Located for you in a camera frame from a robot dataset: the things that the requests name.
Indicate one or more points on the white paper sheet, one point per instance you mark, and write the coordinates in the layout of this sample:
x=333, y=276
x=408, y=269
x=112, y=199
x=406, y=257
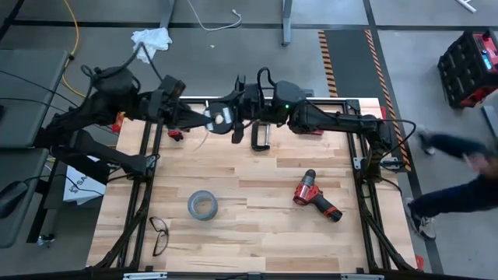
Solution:
x=83, y=186

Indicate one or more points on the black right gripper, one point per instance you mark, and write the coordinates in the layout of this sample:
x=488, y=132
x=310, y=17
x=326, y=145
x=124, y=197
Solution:
x=254, y=105

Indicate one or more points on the red black tool crate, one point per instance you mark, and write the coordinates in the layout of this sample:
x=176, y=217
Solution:
x=467, y=70

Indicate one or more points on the black metal table frame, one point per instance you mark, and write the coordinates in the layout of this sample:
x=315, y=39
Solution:
x=334, y=102

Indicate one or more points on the black C-clamp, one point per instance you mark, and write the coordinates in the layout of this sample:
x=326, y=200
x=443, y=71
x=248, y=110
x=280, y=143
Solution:
x=253, y=136

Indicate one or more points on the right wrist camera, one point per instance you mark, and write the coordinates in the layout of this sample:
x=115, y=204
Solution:
x=238, y=134

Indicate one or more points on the desk caster wheel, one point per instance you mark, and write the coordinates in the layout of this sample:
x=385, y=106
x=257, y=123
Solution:
x=45, y=241

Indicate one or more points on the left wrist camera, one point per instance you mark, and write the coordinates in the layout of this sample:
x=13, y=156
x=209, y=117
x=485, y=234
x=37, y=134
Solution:
x=173, y=87

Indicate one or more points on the small red black clamp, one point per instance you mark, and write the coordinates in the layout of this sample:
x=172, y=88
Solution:
x=176, y=135

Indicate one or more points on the white crumpled cloth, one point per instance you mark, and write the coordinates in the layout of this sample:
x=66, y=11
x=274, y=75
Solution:
x=151, y=40

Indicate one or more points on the large black round container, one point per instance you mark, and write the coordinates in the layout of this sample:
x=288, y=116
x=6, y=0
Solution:
x=192, y=206

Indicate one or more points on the grey table leg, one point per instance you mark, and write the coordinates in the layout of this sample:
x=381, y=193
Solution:
x=167, y=13
x=287, y=23

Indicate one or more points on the person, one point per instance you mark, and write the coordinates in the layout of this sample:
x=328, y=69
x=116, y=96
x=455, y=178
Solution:
x=455, y=200

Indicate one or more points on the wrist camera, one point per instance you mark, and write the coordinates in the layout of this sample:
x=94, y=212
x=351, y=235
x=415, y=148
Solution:
x=173, y=87
x=238, y=134

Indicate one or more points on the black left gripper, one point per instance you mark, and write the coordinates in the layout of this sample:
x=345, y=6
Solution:
x=167, y=113

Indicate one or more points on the grey desk top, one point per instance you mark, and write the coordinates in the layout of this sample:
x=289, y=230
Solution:
x=23, y=128
x=19, y=233

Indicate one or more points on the red table corner clamp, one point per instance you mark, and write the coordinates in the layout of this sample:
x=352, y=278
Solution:
x=383, y=111
x=118, y=123
x=419, y=262

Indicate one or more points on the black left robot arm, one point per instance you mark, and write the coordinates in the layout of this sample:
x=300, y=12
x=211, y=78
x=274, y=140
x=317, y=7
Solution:
x=97, y=113

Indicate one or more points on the black hazard stripe floor mat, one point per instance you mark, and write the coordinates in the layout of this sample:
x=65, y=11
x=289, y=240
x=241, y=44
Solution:
x=350, y=58

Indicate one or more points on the red black flat tool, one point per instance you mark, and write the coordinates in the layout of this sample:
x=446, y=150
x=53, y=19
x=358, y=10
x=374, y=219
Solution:
x=311, y=132

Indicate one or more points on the black computer mouse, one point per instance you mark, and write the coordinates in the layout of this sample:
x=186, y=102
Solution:
x=11, y=198

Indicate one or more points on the black frame safety glasses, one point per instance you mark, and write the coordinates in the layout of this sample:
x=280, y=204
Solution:
x=165, y=233

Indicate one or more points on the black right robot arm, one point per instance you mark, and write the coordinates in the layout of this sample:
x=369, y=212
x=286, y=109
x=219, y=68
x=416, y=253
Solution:
x=334, y=122

